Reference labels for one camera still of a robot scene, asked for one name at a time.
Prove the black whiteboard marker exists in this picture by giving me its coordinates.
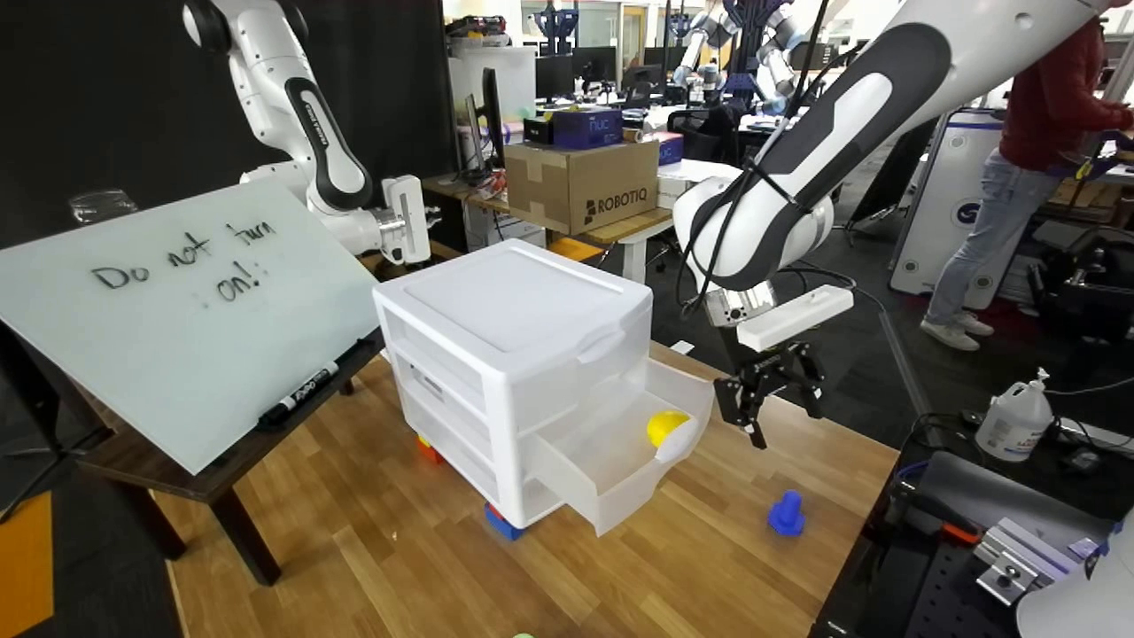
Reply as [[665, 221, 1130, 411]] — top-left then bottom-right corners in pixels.
[[274, 360, 348, 416]]

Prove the white plastic jug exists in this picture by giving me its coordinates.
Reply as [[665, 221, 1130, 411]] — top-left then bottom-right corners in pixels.
[[971, 364, 1061, 467]]

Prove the large cardboard box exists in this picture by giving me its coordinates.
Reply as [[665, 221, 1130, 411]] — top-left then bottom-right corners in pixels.
[[504, 139, 665, 239]]

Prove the whiteboard with handwriting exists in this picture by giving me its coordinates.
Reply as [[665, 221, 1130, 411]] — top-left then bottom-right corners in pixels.
[[0, 172, 383, 480]]

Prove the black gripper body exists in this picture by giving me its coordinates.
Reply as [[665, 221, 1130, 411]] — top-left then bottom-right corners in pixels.
[[710, 330, 831, 408]]

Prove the white plastic drawer cabinet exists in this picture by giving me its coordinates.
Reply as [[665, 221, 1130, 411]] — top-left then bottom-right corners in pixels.
[[372, 239, 654, 530]]

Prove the dark wooden easel stand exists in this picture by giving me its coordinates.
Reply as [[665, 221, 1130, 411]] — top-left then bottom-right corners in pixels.
[[66, 332, 392, 591]]

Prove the dark flat equipment case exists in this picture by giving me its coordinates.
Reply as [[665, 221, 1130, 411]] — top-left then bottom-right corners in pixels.
[[913, 448, 1111, 554]]

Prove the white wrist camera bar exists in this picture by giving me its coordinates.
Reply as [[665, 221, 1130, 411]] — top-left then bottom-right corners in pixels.
[[732, 281, 859, 356]]

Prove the yellow lemon toy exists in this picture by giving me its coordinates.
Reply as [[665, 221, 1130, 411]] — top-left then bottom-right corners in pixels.
[[641, 408, 691, 455]]

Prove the person in red top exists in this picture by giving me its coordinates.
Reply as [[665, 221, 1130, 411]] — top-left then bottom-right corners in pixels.
[[917, 11, 1134, 356]]

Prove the aluminium extrusion bar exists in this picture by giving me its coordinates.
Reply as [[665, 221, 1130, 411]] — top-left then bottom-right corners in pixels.
[[984, 514, 1116, 578]]

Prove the black clamp with orange trigger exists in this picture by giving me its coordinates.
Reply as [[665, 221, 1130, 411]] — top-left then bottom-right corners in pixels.
[[896, 499, 984, 554]]

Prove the white background cabinet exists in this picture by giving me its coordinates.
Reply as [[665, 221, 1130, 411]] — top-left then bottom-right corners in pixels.
[[443, 44, 542, 122]]

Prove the dark blue box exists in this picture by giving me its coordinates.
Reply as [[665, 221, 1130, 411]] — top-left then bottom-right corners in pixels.
[[526, 103, 628, 154]]

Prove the orange panel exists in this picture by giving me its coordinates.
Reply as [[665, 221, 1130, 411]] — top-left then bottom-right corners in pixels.
[[0, 491, 60, 638]]

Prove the translucent plastic drawer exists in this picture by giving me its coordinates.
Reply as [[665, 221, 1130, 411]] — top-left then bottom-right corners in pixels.
[[526, 356, 719, 540]]

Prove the black perforated mounting board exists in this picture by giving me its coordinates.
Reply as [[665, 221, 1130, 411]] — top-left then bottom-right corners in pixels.
[[813, 519, 1030, 638]]

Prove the small metal bracket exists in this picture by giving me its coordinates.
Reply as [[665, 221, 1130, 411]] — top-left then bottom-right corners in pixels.
[[973, 554, 1045, 611]]

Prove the white panel with round logo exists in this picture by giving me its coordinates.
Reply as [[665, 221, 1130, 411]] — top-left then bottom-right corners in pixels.
[[891, 109, 1020, 296]]

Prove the blue block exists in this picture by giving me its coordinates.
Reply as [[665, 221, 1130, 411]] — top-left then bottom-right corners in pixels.
[[483, 502, 530, 547]]

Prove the blue hex bolt toy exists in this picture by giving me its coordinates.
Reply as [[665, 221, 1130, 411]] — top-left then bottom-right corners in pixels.
[[764, 488, 813, 543]]

